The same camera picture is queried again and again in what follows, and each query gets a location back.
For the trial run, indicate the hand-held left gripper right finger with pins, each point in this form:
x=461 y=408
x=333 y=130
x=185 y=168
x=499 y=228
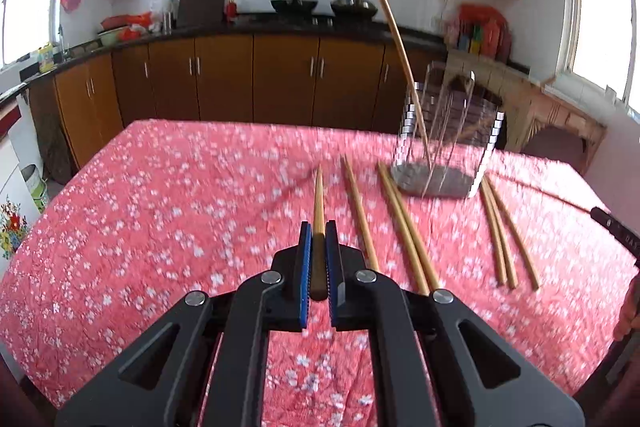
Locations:
x=333 y=267

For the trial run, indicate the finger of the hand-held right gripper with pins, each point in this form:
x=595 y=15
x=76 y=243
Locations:
x=615 y=227

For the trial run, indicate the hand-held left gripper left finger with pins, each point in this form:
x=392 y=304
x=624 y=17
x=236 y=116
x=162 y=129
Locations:
x=303 y=277

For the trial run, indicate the wooden chopstick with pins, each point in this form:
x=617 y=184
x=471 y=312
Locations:
x=359 y=217
x=501 y=237
x=318 y=217
x=515 y=237
x=400 y=52
x=400 y=227
x=412 y=232
x=492 y=232

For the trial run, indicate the person's right hand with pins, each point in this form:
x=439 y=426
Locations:
x=629 y=312

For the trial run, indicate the small white cup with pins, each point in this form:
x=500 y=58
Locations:
x=610 y=93

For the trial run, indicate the cream side table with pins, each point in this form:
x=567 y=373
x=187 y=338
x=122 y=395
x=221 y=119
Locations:
x=525 y=97

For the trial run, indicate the red floral tablecloth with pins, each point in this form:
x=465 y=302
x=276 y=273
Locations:
x=150 y=232

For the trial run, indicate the wooden lower cabinets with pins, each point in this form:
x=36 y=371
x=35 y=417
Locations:
x=225 y=77

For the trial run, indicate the colourful bottles and boxes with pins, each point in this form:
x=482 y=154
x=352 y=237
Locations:
x=482 y=38

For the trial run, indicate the gas stove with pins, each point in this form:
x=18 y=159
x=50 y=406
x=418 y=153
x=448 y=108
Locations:
x=300 y=20

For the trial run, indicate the red plastic bag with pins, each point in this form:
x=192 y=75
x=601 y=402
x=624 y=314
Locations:
x=480 y=14

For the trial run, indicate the pink bag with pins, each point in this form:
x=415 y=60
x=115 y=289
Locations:
x=452 y=32

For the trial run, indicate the pot with lid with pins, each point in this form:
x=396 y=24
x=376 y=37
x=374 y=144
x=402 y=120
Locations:
x=354 y=7

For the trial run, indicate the black kitchen countertop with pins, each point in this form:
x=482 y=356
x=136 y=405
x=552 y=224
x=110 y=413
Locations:
x=210 y=29

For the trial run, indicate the black wok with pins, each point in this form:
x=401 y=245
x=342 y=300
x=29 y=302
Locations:
x=294 y=4

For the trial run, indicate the red bottle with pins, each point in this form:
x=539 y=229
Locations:
x=230 y=9

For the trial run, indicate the green and white jar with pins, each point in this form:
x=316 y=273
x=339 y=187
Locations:
x=35 y=189

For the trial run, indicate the dark cutting board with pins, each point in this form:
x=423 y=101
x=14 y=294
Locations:
x=200 y=9

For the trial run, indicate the metal cup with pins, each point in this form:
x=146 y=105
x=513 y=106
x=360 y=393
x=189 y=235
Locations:
x=168 y=21

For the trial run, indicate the white floral appliance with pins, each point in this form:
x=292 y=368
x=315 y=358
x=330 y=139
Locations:
x=12 y=207

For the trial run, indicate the bowls with red bag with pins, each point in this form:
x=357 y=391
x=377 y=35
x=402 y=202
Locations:
x=125 y=27

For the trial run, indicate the sink faucet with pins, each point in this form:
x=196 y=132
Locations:
x=62 y=42

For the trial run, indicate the large window with white frame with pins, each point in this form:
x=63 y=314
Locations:
x=605 y=7

